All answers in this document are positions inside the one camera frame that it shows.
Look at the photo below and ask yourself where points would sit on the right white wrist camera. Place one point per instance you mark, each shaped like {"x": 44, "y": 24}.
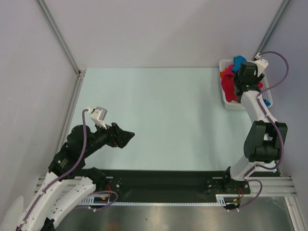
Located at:
{"x": 261, "y": 63}

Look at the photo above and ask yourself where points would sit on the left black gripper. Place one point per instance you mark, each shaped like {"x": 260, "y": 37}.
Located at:
{"x": 113, "y": 133}

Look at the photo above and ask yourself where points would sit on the white slotted cable duct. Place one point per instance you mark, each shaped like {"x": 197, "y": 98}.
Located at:
{"x": 209, "y": 200}

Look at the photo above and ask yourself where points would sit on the aluminium frame rail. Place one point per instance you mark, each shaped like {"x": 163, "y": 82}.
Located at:
{"x": 277, "y": 186}

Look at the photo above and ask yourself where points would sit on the pink t shirt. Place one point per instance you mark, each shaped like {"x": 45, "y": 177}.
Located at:
{"x": 228, "y": 86}

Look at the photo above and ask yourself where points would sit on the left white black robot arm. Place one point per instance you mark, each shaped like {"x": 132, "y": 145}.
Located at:
{"x": 48, "y": 208}

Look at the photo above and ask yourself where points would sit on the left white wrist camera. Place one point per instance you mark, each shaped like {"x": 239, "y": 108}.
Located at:
{"x": 98, "y": 115}

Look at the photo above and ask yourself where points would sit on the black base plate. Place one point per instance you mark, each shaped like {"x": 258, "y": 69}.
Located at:
{"x": 150, "y": 184}

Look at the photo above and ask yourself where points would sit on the white plastic basket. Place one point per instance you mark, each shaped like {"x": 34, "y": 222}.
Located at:
{"x": 248, "y": 98}

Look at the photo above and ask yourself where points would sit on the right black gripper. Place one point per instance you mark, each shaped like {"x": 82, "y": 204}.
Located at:
{"x": 257, "y": 79}

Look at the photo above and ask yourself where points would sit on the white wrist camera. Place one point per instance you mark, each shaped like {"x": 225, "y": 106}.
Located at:
{"x": 261, "y": 63}
{"x": 98, "y": 115}

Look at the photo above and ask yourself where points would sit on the orange t shirt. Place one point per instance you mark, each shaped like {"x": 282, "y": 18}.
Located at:
{"x": 222, "y": 73}

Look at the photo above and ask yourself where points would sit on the blue t shirt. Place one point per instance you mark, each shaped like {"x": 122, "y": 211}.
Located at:
{"x": 237, "y": 61}

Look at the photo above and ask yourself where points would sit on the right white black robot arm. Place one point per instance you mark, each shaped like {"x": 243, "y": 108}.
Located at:
{"x": 264, "y": 144}

